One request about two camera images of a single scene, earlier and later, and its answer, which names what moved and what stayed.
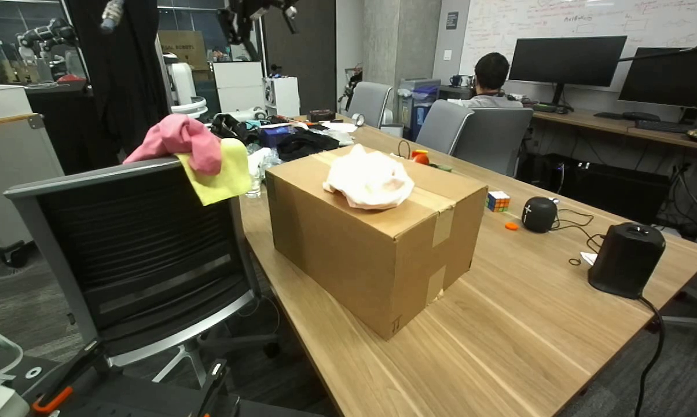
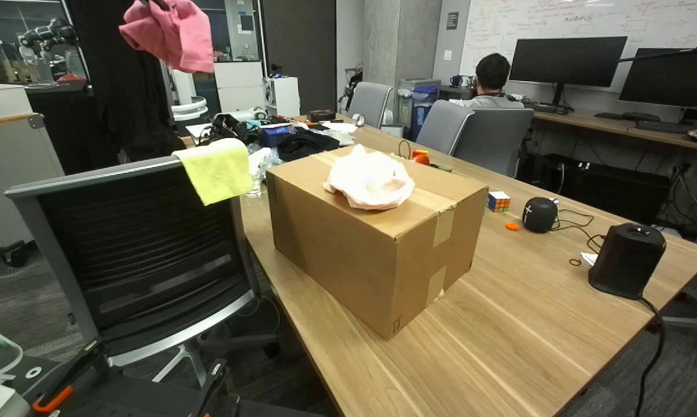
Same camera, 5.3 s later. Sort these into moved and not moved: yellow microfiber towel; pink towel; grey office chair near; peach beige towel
Moved: pink towel
Not moved: yellow microfiber towel; peach beige towel; grey office chair near
